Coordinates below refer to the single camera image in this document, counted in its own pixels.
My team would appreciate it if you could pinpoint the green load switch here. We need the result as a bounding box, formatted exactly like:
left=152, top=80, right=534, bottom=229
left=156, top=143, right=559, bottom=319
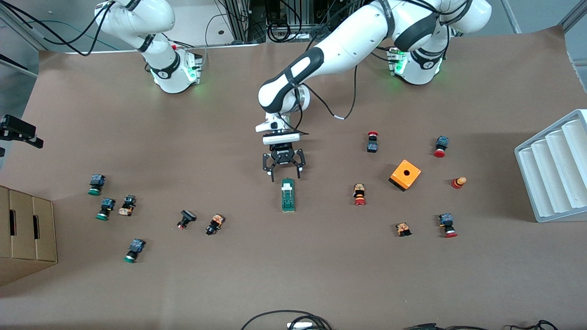
left=281, top=177, right=296, bottom=213

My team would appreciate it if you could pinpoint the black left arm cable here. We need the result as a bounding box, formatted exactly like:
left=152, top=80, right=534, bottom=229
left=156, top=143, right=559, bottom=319
left=293, top=64, right=359, bottom=121

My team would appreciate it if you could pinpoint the black cable with connector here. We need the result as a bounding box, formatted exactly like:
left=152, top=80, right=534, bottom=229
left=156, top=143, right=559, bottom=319
left=404, top=323, right=489, bottom=330

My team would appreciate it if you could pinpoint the black switch red tip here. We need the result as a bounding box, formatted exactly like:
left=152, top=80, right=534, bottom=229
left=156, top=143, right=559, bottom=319
left=177, top=209, right=197, bottom=230

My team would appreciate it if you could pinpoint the black coiled cable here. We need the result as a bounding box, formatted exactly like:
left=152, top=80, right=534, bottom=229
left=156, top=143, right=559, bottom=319
left=509, top=319, right=560, bottom=330

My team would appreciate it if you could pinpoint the black selector switch orange block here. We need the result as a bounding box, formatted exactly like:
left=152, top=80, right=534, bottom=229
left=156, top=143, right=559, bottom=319
left=118, top=194, right=137, bottom=217
left=205, top=214, right=226, bottom=236

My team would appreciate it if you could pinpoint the brown cardboard box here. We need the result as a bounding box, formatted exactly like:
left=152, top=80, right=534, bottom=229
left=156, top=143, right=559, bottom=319
left=0, top=185, right=11, bottom=287
left=8, top=189, right=37, bottom=281
left=33, top=196, right=58, bottom=275

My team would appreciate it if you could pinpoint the white ribbed tray rack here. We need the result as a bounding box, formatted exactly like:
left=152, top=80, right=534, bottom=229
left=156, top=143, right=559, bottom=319
left=514, top=109, right=587, bottom=223

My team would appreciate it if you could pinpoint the green mushroom push button switch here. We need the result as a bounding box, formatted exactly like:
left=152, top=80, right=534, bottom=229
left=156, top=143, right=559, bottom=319
left=123, top=238, right=146, bottom=264
left=95, top=198, right=116, bottom=221
left=88, top=174, right=106, bottom=197

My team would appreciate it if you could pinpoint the orange button enclosure box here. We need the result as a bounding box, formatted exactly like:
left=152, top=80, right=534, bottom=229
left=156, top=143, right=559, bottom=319
left=389, top=159, right=422, bottom=192

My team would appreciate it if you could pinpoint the black cable with white plug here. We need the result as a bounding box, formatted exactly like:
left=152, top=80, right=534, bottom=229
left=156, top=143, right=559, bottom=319
left=241, top=310, right=333, bottom=330

